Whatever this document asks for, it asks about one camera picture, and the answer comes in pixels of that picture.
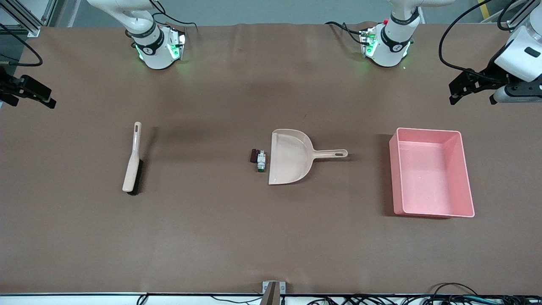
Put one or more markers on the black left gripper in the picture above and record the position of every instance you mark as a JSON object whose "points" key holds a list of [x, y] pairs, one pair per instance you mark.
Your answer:
{"points": [[488, 76]]}

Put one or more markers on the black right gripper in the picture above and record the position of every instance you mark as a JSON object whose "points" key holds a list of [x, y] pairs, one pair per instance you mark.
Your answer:
{"points": [[9, 86]]}

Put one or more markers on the beige brush with black bristles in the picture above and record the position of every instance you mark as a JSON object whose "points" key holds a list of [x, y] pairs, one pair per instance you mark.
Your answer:
{"points": [[132, 169]]}

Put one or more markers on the beige plastic dustpan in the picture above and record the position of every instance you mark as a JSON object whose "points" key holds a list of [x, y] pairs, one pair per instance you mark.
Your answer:
{"points": [[290, 156]]}

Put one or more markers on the white switch with green part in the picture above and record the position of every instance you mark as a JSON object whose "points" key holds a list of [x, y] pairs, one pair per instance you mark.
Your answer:
{"points": [[261, 160]]}

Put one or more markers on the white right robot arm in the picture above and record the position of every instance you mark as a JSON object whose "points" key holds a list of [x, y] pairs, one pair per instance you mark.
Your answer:
{"points": [[152, 51]]}

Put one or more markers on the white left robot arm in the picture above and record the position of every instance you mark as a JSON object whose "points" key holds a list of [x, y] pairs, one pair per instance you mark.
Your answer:
{"points": [[391, 46]]}

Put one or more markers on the pink plastic bin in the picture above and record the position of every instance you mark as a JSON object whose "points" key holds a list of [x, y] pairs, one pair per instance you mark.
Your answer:
{"points": [[427, 178]]}

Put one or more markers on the metal base connector plate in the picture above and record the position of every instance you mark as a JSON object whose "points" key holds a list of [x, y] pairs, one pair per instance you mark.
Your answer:
{"points": [[366, 40], [180, 42]]}

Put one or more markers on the brown table cover mat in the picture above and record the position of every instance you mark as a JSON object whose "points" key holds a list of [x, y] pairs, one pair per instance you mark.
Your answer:
{"points": [[254, 237]]}

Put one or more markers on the aluminium frame profile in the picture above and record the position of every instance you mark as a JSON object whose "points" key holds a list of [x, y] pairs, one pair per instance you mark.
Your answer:
{"points": [[518, 19], [31, 29]]}

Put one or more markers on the grey metal bracket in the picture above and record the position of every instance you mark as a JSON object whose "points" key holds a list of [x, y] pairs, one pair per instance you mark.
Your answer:
{"points": [[273, 292]]}

